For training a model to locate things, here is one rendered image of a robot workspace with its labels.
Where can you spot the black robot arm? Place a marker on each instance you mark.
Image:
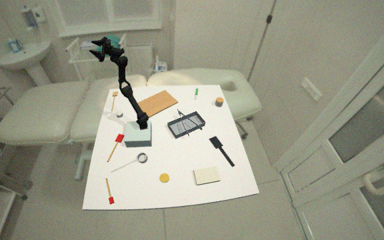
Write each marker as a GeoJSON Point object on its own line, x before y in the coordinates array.
{"type": "Point", "coordinates": [127, 90]}

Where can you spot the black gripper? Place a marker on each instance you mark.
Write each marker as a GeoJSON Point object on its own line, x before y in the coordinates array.
{"type": "Point", "coordinates": [101, 55]}

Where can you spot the beige flat rectangular block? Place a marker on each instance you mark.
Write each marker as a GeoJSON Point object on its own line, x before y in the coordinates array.
{"type": "Point", "coordinates": [206, 175]}

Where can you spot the light brown wooden board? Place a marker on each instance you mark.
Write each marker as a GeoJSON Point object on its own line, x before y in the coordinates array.
{"type": "Point", "coordinates": [157, 103]}

